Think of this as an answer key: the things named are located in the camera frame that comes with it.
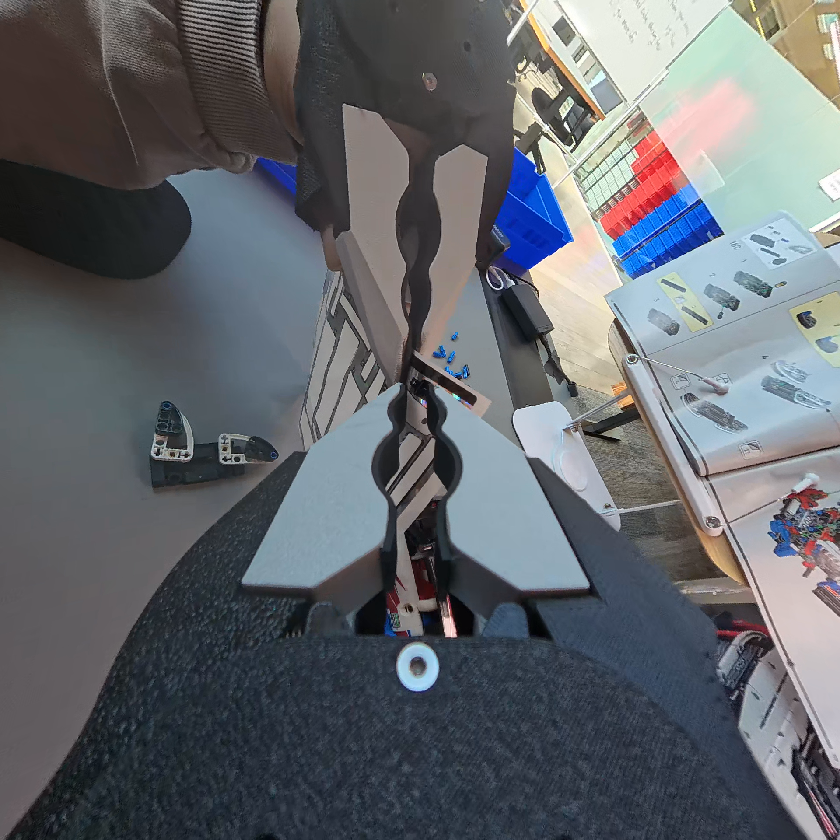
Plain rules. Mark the black white lego subassembly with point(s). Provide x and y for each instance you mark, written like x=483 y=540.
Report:
x=190 y=469

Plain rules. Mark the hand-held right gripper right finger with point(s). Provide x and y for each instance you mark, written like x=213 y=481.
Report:
x=518 y=525

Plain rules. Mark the large blue plastic bin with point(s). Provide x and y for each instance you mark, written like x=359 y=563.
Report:
x=531 y=223

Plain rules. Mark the black power adapter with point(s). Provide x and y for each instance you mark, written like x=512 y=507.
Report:
x=528 y=308

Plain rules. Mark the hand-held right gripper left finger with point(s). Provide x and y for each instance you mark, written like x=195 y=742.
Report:
x=315 y=518

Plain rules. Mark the black charger box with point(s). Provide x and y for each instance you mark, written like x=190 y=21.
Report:
x=500 y=239

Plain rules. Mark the person's left forearm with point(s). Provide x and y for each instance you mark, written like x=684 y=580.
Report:
x=131 y=79

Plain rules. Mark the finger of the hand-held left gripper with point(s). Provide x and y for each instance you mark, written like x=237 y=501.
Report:
x=463 y=210
x=374 y=216

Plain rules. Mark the stack of red blue bins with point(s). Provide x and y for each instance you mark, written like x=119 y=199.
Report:
x=656 y=216

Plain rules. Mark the instruction booklet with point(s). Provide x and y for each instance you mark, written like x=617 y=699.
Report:
x=754 y=367

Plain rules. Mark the cluster of blue lego pins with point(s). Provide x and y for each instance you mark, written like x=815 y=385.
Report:
x=453 y=367

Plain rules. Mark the white charger plug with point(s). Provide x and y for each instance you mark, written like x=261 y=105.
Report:
x=502 y=279

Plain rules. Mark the grey mesh office chair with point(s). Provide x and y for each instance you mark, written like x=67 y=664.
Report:
x=554 y=111

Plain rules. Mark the white stand base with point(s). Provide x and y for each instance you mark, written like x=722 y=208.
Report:
x=544 y=433

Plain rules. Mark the small blue plastic bin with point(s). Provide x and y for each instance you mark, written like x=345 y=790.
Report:
x=275 y=174

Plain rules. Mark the wall whiteboard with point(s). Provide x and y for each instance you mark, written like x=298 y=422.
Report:
x=630 y=39

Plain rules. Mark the sticker sheet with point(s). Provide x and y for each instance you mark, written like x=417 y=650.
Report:
x=341 y=367

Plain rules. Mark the black knit cloth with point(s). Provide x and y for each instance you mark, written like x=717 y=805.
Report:
x=85 y=223

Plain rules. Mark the black desk foot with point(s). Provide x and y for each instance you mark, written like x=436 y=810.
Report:
x=607 y=420

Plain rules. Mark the person's left hand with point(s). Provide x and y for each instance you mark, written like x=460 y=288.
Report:
x=282 y=59

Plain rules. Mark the wooden office table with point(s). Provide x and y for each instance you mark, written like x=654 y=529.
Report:
x=558 y=52

